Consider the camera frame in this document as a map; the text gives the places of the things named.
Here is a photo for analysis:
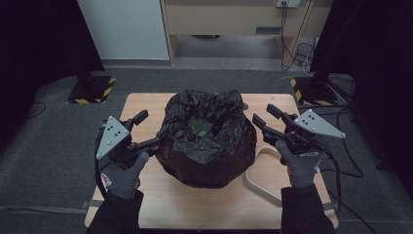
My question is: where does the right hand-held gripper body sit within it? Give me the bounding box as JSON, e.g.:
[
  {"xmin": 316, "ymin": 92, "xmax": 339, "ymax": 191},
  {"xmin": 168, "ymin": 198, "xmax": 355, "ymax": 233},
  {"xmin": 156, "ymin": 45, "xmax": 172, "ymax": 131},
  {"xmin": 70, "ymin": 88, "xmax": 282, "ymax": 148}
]
[{"xmin": 276, "ymin": 108, "xmax": 347, "ymax": 158}]

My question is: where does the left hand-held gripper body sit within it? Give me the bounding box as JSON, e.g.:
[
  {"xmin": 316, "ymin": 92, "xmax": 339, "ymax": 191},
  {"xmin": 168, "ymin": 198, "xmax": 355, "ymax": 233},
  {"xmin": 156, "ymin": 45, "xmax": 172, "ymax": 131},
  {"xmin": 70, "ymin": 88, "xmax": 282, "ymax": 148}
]
[{"xmin": 94, "ymin": 115, "xmax": 144, "ymax": 171}]

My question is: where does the black plastic garbage bag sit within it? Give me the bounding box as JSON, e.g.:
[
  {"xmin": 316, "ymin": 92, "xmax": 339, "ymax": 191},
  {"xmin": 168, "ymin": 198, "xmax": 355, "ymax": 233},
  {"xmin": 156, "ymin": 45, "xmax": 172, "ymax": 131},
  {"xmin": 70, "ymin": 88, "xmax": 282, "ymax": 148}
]
[{"xmin": 155, "ymin": 89, "xmax": 258, "ymax": 189}]

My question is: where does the person's right hand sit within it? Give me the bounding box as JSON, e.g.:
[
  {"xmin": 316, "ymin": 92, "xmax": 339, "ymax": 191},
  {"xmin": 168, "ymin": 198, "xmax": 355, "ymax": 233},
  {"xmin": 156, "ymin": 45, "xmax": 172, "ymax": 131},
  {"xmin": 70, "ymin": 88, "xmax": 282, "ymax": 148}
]
[{"xmin": 275, "ymin": 139, "xmax": 323, "ymax": 190}]

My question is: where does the person's left hand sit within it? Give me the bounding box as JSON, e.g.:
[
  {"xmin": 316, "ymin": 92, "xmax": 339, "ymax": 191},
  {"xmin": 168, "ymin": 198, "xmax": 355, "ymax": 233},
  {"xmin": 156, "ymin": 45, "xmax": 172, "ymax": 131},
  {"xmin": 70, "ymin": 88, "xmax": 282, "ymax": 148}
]
[{"xmin": 99, "ymin": 151, "xmax": 151, "ymax": 200}]

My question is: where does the striped black stand base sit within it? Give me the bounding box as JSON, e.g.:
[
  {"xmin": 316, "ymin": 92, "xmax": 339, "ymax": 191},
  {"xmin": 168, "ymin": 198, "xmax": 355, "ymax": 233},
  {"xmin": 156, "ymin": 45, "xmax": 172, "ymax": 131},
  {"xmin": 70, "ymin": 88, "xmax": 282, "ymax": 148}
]
[
  {"xmin": 289, "ymin": 76, "xmax": 339, "ymax": 107},
  {"xmin": 66, "ymin": 74, "xmax": 117, "ymax": 105}
]

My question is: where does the beige plastic loop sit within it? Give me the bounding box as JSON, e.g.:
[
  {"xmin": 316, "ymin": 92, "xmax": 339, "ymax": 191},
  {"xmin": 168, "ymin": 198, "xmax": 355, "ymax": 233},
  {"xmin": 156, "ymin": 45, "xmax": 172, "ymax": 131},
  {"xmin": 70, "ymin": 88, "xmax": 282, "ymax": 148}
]
[{"xmin": 243, "ymin": 145, "xmax": 284, "ymax": 207}]

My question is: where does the green item in bag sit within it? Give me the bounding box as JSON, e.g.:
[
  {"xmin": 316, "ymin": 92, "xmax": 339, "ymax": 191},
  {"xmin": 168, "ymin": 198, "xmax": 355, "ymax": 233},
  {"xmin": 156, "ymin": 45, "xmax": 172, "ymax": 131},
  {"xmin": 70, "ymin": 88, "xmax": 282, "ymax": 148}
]
[{"xmin": 188, "ymin": 118, "xmax": 212, "ymax": 137}]

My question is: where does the white cabinet panel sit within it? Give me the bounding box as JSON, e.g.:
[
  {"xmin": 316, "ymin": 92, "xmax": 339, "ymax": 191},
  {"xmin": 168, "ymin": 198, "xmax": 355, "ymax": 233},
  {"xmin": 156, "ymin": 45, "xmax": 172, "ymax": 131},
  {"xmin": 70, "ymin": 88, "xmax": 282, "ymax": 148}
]
[{"xmin": 76, "ymin": 0, "xmax": 170, "ymax": 61}]

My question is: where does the black curtain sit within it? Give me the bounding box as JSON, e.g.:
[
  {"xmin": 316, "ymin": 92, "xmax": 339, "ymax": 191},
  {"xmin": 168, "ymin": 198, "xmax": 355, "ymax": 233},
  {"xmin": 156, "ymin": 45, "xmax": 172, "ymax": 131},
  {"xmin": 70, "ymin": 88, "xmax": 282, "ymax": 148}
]
[
  {"xmin": 0, "ymin": 0, "xmax": 105, "ymax": 150},
  {"xmin": 310, "ymin": 0, "xmax": 413, "ymax": 199}
]

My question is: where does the light wooden desk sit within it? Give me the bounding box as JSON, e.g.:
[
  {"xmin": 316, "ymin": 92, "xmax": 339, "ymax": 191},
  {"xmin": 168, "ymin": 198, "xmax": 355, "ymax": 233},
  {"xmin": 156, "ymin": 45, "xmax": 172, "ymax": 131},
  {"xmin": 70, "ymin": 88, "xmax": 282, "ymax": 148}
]
[{"xmin": 160, "ymin": 0, "xmax": 335, "ymax": 70}]

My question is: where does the long black floor cable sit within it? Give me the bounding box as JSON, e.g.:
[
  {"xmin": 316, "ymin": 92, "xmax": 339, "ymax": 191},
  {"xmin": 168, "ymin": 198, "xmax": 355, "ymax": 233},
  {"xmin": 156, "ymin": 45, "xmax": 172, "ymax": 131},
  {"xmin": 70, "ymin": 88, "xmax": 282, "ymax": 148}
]
[{"xmin": 335, "ymin": 106, "xmax": 365, "ymax": 179}]

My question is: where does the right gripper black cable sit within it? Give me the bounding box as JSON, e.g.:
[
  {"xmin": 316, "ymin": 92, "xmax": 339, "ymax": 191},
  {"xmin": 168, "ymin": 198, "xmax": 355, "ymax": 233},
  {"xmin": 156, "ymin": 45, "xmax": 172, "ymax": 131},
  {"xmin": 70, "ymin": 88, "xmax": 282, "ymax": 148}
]
[{"xmin": 322, "ymin": 149, "xmax": 344, "ymax": 214}]

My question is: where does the tangled cable bundle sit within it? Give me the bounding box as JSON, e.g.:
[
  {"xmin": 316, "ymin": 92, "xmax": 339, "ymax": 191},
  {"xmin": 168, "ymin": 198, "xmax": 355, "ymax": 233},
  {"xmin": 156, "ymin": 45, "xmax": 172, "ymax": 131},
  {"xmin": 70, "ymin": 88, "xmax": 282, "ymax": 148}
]
[{"xmin": 291, "ymin": 36, "xmax": 318, "ymax": 77}]

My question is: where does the thin black floor cable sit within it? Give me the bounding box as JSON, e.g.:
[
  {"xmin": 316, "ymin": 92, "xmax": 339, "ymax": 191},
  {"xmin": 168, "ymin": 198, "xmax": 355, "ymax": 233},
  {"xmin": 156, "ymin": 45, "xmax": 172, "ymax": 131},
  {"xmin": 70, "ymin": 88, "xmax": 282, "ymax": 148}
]
[{"xmin": 24, "ymin": 100, "xmax": 48, "ymax": 120}]

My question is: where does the black socket cable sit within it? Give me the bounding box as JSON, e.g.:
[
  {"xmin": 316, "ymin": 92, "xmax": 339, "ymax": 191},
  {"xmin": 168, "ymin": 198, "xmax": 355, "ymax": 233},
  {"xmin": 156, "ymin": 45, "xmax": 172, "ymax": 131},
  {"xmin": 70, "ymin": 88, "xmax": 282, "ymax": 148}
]
[{"xmin": 280, "ymin": 2, "xmax": 296, "ymax": 71}]

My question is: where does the white wall socket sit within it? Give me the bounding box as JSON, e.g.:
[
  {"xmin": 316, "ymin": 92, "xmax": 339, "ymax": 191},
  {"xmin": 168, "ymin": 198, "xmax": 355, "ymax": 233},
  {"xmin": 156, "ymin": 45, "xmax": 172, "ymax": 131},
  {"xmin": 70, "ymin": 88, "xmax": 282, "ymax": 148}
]
[{"xmin": 276, "ymin": 0, "xmax": 302, "ymax": 9}]

